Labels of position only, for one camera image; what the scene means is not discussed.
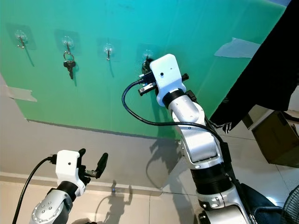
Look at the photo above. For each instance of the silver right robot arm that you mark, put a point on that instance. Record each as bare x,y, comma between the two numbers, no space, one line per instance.
198,144

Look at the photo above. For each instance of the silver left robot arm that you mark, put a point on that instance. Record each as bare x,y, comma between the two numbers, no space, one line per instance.
49,210

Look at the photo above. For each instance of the black fan grille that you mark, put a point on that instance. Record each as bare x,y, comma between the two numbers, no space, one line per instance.
292,207

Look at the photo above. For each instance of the clear adhesive wall hook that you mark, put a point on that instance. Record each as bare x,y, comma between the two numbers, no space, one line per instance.
108,53
67,46
148,52
21,42

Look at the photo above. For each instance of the grey tape strip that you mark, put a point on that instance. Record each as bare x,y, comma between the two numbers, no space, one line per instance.
238,48
23,94

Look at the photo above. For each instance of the green backdrop sheet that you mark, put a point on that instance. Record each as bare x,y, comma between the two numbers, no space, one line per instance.
98,102

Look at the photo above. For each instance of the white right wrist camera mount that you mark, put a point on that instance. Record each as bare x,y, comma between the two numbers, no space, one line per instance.
168,74

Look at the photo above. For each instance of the person in black clothes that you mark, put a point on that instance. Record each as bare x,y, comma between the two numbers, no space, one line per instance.
261,74

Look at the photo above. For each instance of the brown cardboard box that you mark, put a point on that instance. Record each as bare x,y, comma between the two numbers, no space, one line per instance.
278,140

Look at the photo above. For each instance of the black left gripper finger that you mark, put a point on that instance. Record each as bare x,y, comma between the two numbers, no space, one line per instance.
102,161
81,152

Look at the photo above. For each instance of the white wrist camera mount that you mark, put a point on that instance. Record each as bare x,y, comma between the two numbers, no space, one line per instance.
168,74
67,163

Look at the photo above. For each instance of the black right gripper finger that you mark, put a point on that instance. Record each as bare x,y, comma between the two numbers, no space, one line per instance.
150,62
147,75

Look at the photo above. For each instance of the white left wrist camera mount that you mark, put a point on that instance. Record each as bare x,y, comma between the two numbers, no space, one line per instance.
67,163

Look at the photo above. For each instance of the black fabric bag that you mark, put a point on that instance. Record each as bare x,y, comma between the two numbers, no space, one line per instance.
264,207

